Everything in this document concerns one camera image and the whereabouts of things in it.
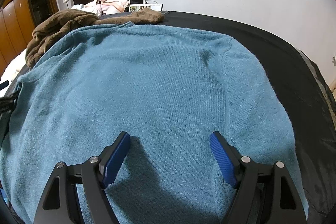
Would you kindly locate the wooden wardrobe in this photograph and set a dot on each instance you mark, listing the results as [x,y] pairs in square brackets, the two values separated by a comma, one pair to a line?
[15,19]

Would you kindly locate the white wall outlet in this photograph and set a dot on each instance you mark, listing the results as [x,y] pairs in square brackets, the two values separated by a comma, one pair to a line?
[334,60]

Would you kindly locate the black bed sheet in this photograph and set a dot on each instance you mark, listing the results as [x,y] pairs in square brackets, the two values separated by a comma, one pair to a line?
[288,56]

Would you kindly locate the white bed linen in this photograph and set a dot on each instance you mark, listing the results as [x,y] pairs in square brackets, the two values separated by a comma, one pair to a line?
[13,66]

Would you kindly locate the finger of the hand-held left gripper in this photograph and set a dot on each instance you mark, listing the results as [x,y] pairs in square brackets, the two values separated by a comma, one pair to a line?
[8,102]

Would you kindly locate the brown fleece blanket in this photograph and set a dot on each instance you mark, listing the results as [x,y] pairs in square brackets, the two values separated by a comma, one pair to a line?
[52,27]

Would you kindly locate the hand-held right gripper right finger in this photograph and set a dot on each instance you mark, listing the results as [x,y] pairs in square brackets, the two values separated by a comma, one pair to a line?
[224,158]

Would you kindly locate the pink striped blanket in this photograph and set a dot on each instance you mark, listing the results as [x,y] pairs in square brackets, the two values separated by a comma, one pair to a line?
[115,5]

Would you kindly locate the white printed box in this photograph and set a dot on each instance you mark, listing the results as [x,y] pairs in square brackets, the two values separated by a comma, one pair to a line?
[147,7]

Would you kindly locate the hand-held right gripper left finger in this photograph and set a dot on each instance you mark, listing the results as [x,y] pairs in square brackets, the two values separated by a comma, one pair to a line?
[115,161]

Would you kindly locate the blue knit sweater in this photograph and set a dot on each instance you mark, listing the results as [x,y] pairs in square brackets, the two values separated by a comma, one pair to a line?
[157,77]

